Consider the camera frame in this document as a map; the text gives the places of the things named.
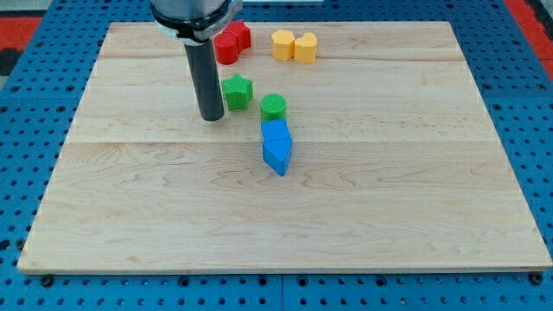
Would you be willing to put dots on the green star block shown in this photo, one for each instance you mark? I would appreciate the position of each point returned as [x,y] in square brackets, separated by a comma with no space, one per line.
[238,92]

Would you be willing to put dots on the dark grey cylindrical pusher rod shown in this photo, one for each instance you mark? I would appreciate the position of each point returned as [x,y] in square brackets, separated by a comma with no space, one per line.
[205,76]

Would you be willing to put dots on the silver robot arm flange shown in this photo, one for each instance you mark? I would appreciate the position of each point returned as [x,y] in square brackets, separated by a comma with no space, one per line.
[194,22]

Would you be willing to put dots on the green circle block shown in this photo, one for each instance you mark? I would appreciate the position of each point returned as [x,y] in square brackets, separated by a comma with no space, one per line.
[273,107]

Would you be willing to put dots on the red star block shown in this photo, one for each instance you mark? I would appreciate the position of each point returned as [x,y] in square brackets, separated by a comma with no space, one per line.
[241,32]

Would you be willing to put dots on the blue triangle block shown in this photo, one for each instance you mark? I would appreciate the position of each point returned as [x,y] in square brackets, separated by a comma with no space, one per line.
[277,154]

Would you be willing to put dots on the blue cube block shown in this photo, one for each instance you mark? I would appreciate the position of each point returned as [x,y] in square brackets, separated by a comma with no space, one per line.
[274,130]

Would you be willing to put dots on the light wooden board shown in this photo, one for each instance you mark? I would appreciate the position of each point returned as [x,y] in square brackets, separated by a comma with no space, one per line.
[396,166]

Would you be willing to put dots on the yellow heart block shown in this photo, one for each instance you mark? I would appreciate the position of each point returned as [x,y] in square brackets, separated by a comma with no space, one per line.
[305,48]

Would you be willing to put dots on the yellow hexagon block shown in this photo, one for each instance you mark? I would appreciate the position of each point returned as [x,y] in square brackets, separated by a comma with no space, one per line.
[282,44]

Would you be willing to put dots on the red cylinder block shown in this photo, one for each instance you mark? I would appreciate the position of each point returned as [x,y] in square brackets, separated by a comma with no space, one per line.
[226,48]

